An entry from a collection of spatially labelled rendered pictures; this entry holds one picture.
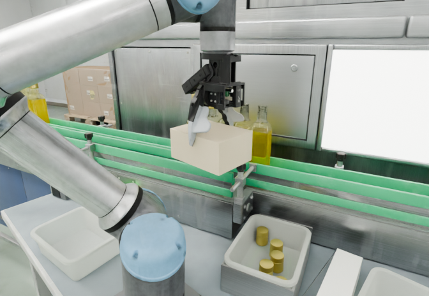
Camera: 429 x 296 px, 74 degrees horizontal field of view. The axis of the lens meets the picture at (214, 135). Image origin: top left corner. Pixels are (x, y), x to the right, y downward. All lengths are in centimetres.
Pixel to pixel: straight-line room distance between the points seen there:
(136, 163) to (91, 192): 44
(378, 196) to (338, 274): 23
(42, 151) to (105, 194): 14
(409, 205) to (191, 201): 59
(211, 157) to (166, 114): 68
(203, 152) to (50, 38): 37
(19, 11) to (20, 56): 685
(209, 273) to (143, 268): 32
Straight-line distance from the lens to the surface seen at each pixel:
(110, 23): 43
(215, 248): 90
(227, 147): 62
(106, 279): 86
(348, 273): 80
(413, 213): 90
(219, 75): 62
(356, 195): 88
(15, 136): 59
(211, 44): 61
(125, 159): 107
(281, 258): 79
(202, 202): 90
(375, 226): 90
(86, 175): 60
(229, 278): 75
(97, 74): 489
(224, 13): 61
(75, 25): 43
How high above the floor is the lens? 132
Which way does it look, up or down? 18 degrees down
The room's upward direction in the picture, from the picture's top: straight up
